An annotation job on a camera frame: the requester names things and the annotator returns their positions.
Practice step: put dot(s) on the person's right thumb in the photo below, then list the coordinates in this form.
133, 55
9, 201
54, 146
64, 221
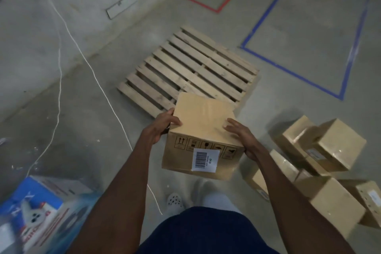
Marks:
230, 131

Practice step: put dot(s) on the person's left forearm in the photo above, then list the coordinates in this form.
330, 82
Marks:
119, 197

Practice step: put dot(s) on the blue and white printed carton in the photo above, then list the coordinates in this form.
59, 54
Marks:
35, 215

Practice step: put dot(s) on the white wall cover plate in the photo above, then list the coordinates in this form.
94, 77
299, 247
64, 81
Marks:
121, 5

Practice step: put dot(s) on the person's left hand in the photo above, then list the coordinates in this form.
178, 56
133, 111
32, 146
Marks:
156, 130

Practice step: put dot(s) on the dark blue shorts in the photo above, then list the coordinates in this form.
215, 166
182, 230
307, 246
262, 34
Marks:
208, 233

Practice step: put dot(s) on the white clog shoe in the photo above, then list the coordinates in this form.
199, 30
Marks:
214, 195
174, 201

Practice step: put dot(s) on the wooden pallet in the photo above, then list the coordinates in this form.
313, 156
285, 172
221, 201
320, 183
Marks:
190, 69

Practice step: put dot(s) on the cardboard box with barcode label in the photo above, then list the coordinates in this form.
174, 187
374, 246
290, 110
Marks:
202, 131

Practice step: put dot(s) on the person's right forearm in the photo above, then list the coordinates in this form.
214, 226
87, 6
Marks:
291, 203

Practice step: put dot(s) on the brown cardboard box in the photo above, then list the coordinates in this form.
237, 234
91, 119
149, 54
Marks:
367, 200
268, 178
293, 136
333, 203
335, 143

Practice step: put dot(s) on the person's right hand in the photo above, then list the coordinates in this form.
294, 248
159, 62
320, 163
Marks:
245, 139

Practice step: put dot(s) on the person's left thumb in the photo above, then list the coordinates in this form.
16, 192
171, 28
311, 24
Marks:
175, 120

